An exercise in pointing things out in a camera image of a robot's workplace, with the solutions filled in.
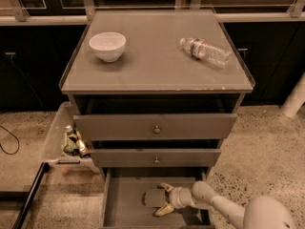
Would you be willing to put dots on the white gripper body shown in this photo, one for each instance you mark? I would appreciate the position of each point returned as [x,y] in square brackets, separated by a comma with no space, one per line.
[174,197]

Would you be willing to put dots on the bottles in storage bin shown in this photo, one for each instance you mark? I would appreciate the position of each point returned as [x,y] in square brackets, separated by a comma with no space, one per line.
[73,143]

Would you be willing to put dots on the grey bottom drawer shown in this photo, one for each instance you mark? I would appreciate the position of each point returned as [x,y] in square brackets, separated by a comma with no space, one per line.
[123,206]

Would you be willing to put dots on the metal frame railing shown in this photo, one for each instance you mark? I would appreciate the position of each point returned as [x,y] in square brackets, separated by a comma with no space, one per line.
[226,11]

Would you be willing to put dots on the grey middle drawer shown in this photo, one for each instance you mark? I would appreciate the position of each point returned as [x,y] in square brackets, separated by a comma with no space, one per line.
[155,157]

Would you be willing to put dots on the grey drawer cabinet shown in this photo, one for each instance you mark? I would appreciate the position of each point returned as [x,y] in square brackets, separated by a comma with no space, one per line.
[154,75]

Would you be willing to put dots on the clear plastic water bottle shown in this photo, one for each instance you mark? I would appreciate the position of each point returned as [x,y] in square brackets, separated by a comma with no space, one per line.
[199,48]

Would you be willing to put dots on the white ceramic bowl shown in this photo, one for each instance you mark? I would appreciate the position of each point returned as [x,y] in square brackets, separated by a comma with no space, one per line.
[108,46]

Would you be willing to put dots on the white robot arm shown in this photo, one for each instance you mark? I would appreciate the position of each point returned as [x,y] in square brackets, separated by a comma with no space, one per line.
[259,180]

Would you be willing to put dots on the grey top drawer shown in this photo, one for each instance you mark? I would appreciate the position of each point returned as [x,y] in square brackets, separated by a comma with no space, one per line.
[154,126]

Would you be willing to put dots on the grey drawer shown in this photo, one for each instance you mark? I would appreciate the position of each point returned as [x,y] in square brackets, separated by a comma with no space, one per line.
[123,206]
[154,126]
[155,157]

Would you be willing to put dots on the clear plastic storage bin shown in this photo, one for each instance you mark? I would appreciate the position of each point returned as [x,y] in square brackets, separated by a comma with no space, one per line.
[54,144]

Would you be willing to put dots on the black floor rail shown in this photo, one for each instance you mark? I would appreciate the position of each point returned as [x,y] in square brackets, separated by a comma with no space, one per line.
[44,167]

